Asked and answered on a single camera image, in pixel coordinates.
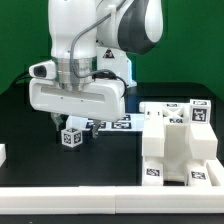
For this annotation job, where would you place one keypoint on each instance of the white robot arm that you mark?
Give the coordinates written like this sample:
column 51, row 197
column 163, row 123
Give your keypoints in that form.
column 67, row 83

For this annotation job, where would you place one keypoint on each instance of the small white cube nut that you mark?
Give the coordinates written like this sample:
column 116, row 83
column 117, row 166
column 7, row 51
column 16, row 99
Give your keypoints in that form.
column 71, row 137

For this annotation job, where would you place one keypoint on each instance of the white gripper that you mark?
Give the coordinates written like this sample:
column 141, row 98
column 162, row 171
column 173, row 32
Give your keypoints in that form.
column 101, row 100

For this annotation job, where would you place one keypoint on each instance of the white chair seat part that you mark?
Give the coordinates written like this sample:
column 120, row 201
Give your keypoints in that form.
column 174, row 168

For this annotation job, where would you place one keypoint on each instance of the white chair back frame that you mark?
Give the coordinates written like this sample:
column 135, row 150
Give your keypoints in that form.
column 168, row 132

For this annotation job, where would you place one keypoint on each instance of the white L-shaped fence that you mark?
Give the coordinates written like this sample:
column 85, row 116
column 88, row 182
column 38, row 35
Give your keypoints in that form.
column 115, row 200

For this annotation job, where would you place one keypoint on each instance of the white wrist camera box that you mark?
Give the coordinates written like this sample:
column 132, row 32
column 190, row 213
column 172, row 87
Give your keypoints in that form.
column 43, row 70

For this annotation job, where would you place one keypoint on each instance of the white tag sheet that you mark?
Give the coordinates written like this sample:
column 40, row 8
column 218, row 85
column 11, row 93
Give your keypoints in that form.
column 130, row 122

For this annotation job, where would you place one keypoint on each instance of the white cube nut with tag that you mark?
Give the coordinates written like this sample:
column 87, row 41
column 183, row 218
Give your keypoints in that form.
column 200, row 111

